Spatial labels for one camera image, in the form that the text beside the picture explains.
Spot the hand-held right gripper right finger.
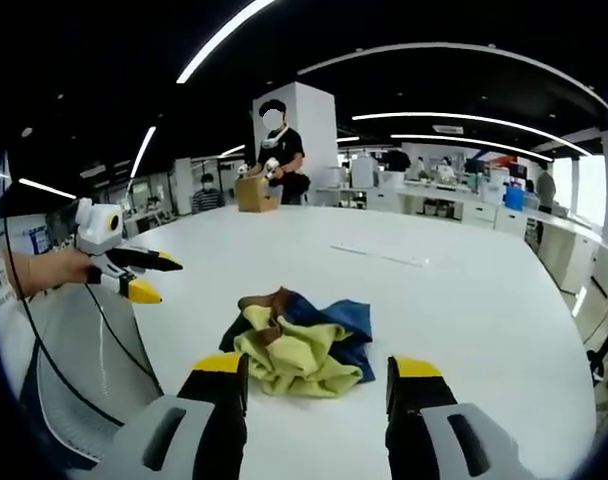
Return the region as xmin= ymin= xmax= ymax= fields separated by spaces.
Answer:
xmin=384 ymin=354 xmax=536 ymax=480

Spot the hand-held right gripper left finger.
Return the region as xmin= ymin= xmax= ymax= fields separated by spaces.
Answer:
xmin=98 ymin=351 xmax=251 ymax=480

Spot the yellow and blue garment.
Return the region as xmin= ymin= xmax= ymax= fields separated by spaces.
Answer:
xmin=218 ymin=285 xmax=375 ymax=399

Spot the person's left hand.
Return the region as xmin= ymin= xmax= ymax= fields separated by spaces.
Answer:
xmin=30 ymin=248 xmax=104 ymax=297

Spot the blue poster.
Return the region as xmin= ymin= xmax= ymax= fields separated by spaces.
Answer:
xmin=27 ymin=224 xmax=53 ymax=255

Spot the ceiling light strip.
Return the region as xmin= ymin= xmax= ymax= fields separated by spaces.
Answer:
xmin=17 ymin=176 xmax=79 ymax=201
xmin=175 ymin=0 xmax=277 ymax=85
xmin=390 ymin=133 xmax=555 ymax=163
xmin=351 ymin=111 xmax=594 ymax=157
xmin=297 ymin=41 xmax=608 ymax=107
xmin=128 ymin=125 xmax=158 ymax=180

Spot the white mesh chair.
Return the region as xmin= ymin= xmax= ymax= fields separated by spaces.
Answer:
xmin=13 ymin=287 xmax=166 ymax=469

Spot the cardboard box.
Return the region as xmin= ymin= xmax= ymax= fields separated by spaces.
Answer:
xmin=234 ymin=171 xmax=282 ymax=214

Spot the thin clear strip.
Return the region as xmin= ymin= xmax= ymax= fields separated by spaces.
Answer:
xmin=330 ymin=243 xmax=432 ymax=268

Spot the black tripod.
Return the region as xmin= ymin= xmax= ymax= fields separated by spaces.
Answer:
xmin=585 ymin=293 xmax=608 ymax=387

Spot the white cabinet row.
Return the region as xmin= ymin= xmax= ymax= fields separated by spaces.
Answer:
xmin=492 ymin=205 xmax=608 ymax=297

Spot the blue bin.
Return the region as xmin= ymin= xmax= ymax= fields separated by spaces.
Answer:
xmin=503 ymin=186 xmax=526 ymax=212

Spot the black cable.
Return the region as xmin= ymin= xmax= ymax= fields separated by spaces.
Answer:
xmin=0 ymin=199 xmax=125 ymax=429
xmin=85 ymin=282 xmax=164 ymax=396

